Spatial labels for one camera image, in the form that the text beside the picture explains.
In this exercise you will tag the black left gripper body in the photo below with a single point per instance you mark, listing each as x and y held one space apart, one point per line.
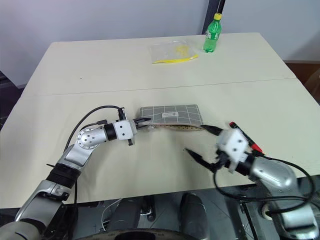
136 126

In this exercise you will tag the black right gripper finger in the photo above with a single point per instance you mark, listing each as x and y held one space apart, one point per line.
213 130
200 158

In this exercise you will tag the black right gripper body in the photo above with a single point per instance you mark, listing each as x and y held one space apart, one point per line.
222 163

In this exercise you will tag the grey grid fabric pouch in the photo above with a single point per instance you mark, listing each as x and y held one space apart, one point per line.
172 115

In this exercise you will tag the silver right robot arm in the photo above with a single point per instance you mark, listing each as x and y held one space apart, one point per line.
272 175

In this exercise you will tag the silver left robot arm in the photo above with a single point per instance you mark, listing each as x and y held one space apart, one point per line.
85 140

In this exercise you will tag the red marker with black barrel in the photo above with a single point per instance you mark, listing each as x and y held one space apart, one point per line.
255 146

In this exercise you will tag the clear zip bag yellow strip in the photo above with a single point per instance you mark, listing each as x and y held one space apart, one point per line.
172 52

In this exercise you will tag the dark rounded shape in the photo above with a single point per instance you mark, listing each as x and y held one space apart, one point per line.
193 215
125 215

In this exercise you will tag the green plastic bottle yellow cap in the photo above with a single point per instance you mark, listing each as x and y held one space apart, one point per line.
212 35

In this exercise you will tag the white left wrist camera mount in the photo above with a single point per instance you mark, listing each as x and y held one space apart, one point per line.
123 130

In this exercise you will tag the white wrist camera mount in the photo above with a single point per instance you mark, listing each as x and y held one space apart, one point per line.
123 130
233 145

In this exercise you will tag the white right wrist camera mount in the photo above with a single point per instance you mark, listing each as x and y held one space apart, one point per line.
233 145

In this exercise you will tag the black metal frame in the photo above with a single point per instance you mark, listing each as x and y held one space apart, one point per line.
246 220

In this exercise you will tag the black vertical post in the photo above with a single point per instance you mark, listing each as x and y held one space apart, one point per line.
215 7

